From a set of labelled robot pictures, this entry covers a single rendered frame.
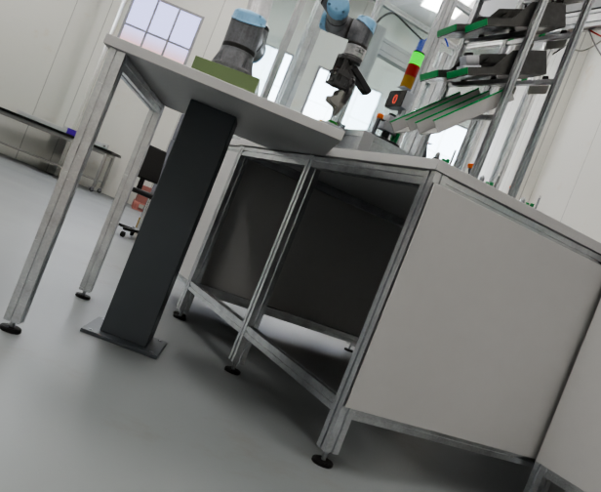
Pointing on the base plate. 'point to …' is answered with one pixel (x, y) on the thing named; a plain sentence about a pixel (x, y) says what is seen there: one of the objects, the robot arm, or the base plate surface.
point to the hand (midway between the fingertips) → (336, 112)
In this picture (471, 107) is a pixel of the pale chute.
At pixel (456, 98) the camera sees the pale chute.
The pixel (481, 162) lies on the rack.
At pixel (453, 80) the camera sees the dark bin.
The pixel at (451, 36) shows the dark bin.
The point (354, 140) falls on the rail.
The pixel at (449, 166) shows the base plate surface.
